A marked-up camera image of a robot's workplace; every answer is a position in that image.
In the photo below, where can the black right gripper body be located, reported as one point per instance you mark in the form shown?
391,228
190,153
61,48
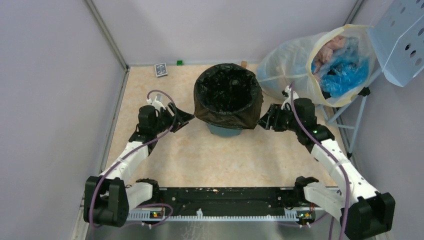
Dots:
284,119

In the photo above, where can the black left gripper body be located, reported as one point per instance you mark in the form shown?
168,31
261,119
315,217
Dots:
166,120

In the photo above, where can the black trash bag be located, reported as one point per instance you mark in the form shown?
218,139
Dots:
229,96

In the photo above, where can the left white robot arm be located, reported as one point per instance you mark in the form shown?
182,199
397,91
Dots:
107,199

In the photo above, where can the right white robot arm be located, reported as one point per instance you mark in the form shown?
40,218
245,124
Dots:
362,211

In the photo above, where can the teal plastic trash bin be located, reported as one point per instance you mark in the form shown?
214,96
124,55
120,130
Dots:
223,132

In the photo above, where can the translucent bag of trash bags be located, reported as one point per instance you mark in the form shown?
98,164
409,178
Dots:
290,64

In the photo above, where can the pink trash bag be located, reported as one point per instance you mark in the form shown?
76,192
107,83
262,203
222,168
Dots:
325,54

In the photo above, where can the blue trash bag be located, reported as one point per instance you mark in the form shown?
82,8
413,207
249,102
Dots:
346,70

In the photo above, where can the blue playing card box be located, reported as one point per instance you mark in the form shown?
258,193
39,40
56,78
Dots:
161,70

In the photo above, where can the small brown wooden block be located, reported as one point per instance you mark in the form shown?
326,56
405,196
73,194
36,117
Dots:
244,64

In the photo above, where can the perforated light blue panel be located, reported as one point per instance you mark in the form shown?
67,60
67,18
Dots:
398,41

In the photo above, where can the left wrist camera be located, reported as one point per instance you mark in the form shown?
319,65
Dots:
158,101

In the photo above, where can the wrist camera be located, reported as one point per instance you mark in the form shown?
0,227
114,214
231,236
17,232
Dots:
290,96
158,101

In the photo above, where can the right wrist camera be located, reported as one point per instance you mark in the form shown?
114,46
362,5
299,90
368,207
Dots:
290,96

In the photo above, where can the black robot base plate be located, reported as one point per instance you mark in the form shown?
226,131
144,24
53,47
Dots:
229,201

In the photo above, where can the white cable duct strip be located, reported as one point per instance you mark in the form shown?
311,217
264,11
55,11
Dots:
142,215

